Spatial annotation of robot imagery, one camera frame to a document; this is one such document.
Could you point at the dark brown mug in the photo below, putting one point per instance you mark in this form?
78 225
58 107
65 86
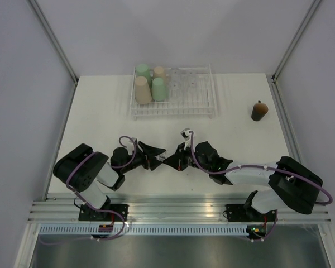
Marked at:
259 110

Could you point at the beige cup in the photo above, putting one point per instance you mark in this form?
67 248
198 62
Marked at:
159 72
142 91

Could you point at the green cup front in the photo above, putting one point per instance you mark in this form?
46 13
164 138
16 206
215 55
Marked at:
159 90

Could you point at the aluminium mounting rail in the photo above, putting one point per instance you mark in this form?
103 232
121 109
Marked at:
143 209

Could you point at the aluminium frame post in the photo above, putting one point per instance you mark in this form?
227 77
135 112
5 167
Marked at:
45 24
311 11

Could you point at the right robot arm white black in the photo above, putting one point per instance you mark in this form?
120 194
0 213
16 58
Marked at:
288 183

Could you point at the white wire dish rack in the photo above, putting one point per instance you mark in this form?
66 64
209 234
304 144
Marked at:
170 107

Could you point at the right aluminium frame post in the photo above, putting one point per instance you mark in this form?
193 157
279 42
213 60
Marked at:
311 11

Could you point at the green cup rear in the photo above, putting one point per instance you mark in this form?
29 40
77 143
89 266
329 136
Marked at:
144 71

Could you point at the beige cup front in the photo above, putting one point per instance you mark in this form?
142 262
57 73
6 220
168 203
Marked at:
142 91

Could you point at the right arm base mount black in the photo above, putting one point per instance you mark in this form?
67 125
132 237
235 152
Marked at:
238 213

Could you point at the beige cup rear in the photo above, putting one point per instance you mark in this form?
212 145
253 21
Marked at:
159 72

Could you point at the white slotted cable duct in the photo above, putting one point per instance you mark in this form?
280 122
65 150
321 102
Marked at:
146 229

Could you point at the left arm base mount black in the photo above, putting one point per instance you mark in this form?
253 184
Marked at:
87 214

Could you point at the left aluminium frame post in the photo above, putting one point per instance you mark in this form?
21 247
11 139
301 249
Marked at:
45 24

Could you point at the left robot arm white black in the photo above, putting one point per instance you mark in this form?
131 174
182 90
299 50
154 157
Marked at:
83 169

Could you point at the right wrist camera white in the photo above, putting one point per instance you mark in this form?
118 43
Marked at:
187 134

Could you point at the green cup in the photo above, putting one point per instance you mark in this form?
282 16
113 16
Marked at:
144 71
159 90

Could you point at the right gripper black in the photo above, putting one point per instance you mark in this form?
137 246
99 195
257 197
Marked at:
177 161

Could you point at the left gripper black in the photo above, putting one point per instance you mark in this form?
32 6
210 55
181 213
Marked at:
153 152

